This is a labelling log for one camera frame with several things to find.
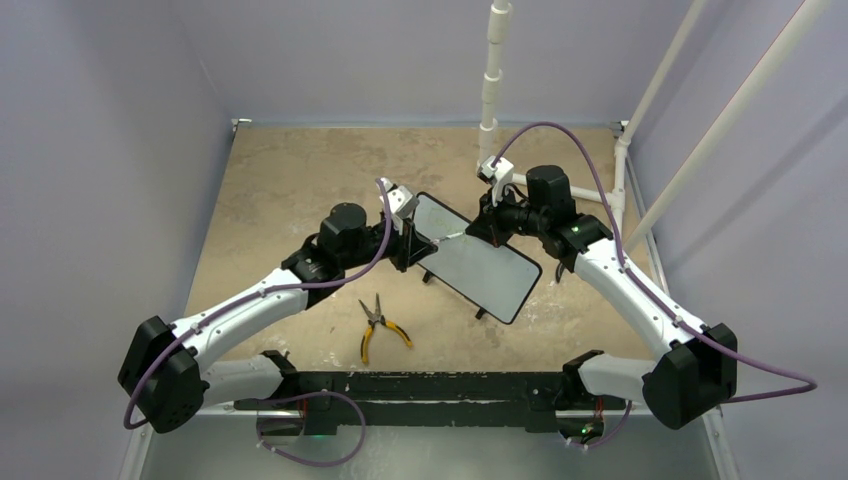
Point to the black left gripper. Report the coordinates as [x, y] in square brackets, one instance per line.
[409, 245]

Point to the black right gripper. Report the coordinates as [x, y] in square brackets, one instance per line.
[487, 225]

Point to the white green whiteboard marker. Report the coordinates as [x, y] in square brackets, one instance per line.
[448, 237]

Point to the black-framed whiteboard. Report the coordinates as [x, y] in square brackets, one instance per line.
[498, 281]

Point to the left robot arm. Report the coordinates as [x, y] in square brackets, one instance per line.
[171, 371]

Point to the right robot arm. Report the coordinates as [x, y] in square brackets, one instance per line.
[692, 369]

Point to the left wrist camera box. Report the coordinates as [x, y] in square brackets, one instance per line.
[401, 201]

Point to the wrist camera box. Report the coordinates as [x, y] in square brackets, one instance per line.
[401, 201]
[497, 172]

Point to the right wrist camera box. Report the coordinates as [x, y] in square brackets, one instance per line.
[497, 172]

